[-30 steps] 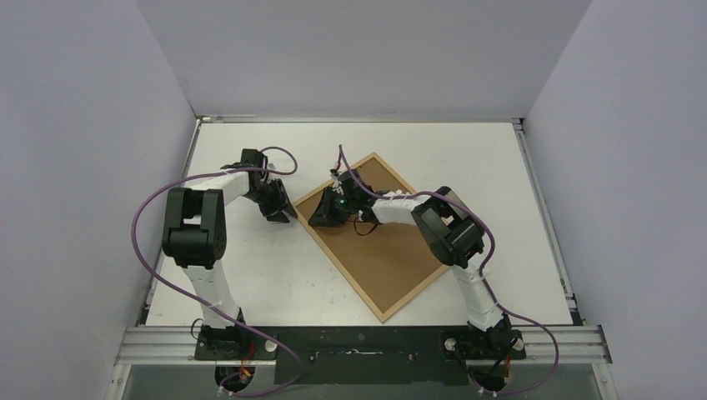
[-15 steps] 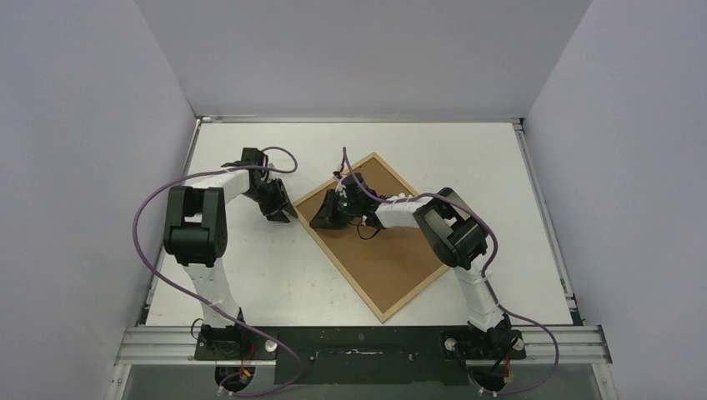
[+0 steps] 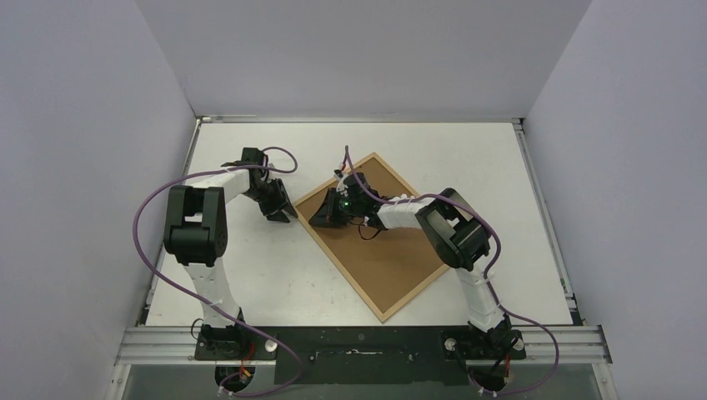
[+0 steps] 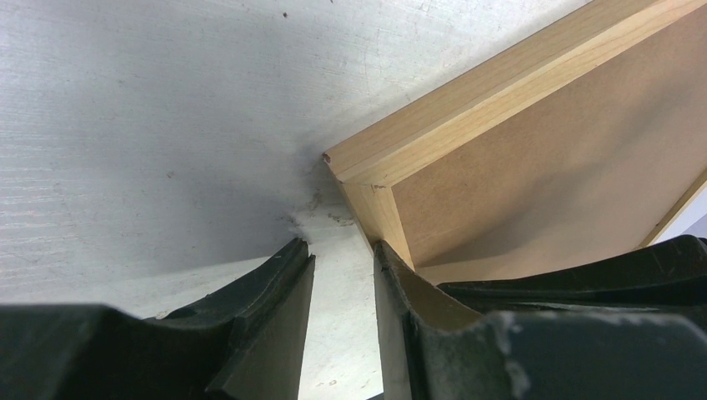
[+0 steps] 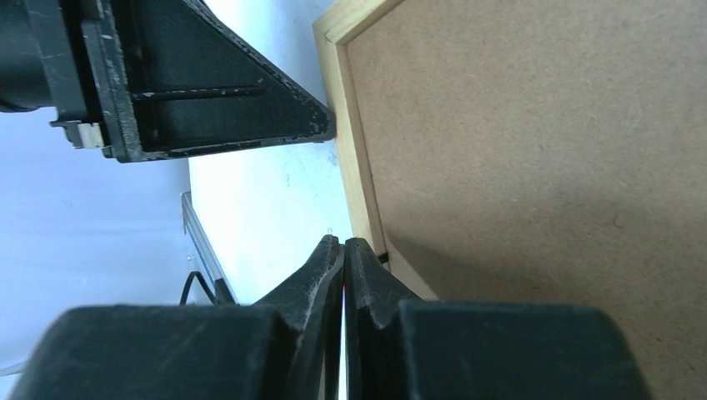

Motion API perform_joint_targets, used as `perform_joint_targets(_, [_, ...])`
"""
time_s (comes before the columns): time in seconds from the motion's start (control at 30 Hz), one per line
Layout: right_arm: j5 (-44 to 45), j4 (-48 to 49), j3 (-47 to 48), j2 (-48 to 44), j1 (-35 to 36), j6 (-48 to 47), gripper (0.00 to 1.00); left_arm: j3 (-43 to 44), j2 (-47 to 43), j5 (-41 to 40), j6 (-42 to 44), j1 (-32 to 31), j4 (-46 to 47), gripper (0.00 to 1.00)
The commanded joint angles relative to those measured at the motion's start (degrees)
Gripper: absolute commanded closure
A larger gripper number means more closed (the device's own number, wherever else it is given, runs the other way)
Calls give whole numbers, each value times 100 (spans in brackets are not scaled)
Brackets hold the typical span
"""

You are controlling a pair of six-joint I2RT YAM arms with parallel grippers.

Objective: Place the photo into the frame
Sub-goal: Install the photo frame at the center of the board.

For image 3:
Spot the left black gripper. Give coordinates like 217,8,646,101
243,179,296,223

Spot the wooden picture frame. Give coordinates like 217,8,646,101
293,152,451,324

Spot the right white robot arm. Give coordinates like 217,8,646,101
308,169,506,358

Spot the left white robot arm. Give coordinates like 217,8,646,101
163,147,297,359

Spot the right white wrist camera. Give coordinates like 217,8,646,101
333,167,348,193

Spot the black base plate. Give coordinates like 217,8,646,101
193,325,526,390

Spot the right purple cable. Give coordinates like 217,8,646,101
343,145,560,398

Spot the purple cable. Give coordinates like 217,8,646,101
343,145,560,398
132,146,306,400

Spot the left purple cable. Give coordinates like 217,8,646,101
132,146,306,400

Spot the aluminium rail front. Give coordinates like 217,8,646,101
116,326,197,366

